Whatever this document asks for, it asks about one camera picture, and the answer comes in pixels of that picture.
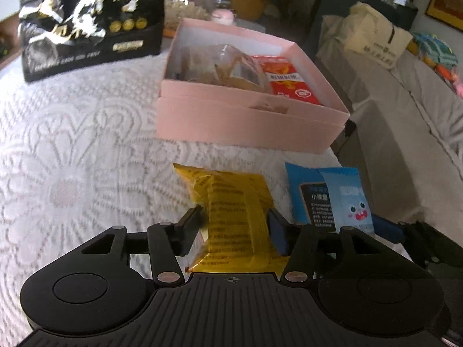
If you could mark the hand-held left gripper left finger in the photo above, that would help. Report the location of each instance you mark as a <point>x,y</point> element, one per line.
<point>191,226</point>

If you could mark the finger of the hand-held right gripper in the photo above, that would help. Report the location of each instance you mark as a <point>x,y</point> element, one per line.
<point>387,228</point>

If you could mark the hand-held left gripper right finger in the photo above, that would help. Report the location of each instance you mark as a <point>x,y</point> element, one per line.
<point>276,231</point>

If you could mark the yellow snack packet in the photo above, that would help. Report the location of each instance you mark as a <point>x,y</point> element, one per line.
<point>235,217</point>

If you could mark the blue snack packet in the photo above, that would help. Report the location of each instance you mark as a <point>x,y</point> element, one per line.
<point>347,195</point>

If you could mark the pink cardboard box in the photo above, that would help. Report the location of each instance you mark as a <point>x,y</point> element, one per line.
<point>235,123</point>

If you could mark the red snack packet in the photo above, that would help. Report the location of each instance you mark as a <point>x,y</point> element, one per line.
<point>289,79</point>

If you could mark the long bread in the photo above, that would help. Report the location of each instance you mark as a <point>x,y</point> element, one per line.
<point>238,68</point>

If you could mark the white covered sofa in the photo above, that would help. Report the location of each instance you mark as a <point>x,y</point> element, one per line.
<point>398,133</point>

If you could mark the colourful cloth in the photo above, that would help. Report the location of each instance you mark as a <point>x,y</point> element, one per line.
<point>434,50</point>

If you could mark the cream tote bag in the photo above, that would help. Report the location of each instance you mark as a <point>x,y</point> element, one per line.
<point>372,32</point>

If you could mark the small pink container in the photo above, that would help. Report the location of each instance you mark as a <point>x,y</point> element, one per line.
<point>223,17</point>

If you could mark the large black snack bag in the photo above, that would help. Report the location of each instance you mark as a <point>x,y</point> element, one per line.
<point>90,25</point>

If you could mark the yellow cushion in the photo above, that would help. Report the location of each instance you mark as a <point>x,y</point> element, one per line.
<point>242,1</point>

